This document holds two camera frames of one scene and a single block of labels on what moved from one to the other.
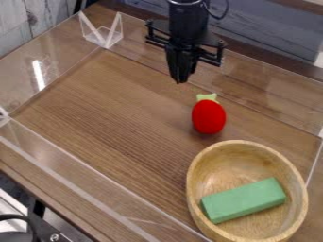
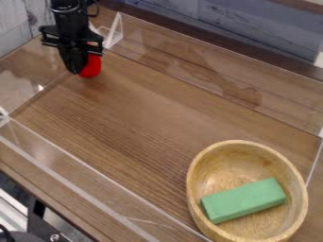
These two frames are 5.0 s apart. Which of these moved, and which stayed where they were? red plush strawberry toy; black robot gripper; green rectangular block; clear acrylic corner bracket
Moved: red plush strawberry toy; black robot gripper
Stayed: clear acrylic corner bracket; green rectangular block
